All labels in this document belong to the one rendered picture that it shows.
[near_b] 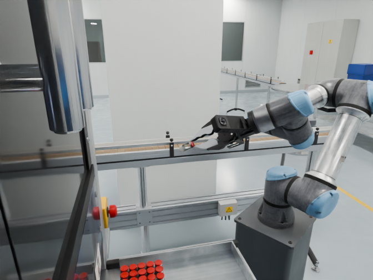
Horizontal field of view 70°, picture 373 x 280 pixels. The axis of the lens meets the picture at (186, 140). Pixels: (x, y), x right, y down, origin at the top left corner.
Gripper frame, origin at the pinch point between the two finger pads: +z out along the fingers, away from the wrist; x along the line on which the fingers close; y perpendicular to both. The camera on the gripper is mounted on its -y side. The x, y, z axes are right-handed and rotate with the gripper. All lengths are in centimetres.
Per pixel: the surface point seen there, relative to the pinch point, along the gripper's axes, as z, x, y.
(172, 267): 14.6, -33.8, -1.4
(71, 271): 2, -29, -46
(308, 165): -26, 4, 126
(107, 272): 30.0, -31.3, -11.2
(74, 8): -20, -13, -63
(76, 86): -21, -20, -64
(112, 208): 27.3, -13.8, -9.5
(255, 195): 11, -7, 108
